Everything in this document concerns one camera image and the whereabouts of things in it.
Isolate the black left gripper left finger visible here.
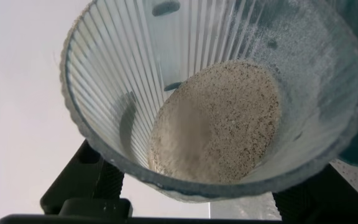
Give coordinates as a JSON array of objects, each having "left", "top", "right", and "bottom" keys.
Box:
[{"left": 40, "top": 139, "right": 133, "bottom": 218}]

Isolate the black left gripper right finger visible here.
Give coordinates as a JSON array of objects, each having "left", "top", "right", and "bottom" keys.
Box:
[{"left": 272, "top": 163, "right": 358, "bottom": 223}]

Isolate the clear floury glass cup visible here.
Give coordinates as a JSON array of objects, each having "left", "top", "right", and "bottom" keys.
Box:
[{"left": 59, "top": 0, "right": 358, "bottom": 203}]

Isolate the beige speckled powder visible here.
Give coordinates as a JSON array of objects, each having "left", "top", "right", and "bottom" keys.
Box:
[{"left": 147, "top": 60, "right": 282, "bottom": 184}]

